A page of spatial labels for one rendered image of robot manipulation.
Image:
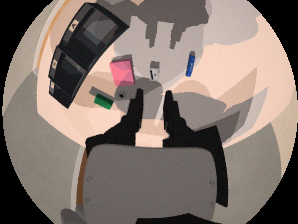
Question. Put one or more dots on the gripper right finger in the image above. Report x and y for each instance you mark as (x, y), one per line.
(180, 135)

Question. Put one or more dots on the green and white eraser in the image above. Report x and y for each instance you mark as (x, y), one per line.
(100, 99)

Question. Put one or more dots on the dark grey rack of bins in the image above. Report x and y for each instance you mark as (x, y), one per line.
(89, 37)

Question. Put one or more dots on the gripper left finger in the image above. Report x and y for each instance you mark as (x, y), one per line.
(122, 132)

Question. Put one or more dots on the flat red rectangular block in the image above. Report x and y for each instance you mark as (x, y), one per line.
(122, 72)

